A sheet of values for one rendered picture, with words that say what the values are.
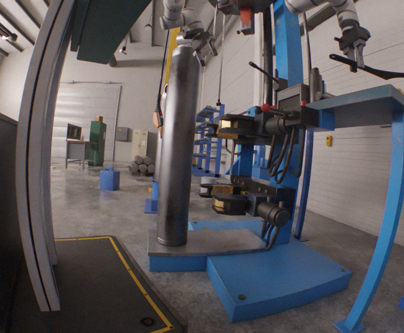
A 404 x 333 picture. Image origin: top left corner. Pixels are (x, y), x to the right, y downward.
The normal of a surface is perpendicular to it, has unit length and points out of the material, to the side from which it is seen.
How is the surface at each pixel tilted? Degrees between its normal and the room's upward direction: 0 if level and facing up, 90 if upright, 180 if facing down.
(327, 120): 90
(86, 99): 90
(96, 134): 90
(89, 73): 90
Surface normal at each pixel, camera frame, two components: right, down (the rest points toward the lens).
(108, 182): -0.12, 0.05
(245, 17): -0.54, 0.00
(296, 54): 0.22, 0.07
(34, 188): 0.59, 0.10
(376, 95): -0.97, -0.07
